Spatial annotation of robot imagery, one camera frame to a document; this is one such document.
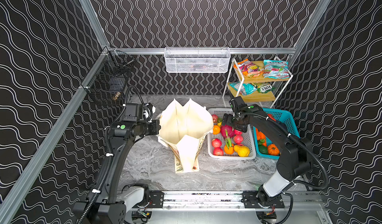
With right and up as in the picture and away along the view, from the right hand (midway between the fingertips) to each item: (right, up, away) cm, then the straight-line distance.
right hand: (230, 125), depth 88 cm
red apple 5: (-8, -15, -2) cm, 17 cm away
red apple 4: (-8, -11, +2) cm, 14 cm away
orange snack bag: (+10, +32, -4) cm, 33 cm away
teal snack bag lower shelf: (+14, +23, +13) cm, 30 cm away
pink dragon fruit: (-2, -4, +1) cm, 5 cm away
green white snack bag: (+26, +24, +13) cm, 38 cm away
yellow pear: (+4, -13, -7) cm, 16 cm away
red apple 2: (+5, -9, +3) cm, 10 cm away
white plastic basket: (+11, -9, 0) cm, 14 cm away
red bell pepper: (+29, +4, +8) cm, 30 cm away
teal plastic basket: (+39, +4, +11) cm, 41 cm away
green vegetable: (+18, -13, -4) cm, 22 cm away
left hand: (-37, +1, -15) cm, 40 cm away
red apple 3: (+6, -5, +6) cm, 10 cm away
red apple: (-8, +4, +10) cm, 13 cm away
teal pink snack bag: (+25, +32, -4) cm, 40 cm away
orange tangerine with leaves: (-8, -3, +4) cm, 9 cm away
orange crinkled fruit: (-1, -15, -2) cm, 15 cm away
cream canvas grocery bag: (-28, -4, +13) cm, 31 cm away
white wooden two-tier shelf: (+15, +25, -3) cm, 30 cm away
